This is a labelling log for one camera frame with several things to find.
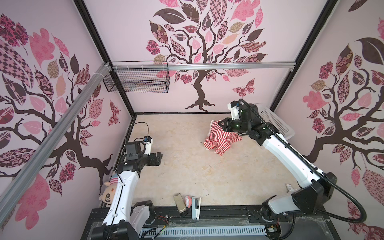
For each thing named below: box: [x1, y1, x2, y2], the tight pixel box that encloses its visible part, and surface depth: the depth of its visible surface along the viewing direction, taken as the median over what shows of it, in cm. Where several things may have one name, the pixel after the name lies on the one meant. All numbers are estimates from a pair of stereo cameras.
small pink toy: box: [185, 196, 192, 208], surface depth 76 cm
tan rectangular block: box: [173, 193, 187, 214], surface depth 77 cm
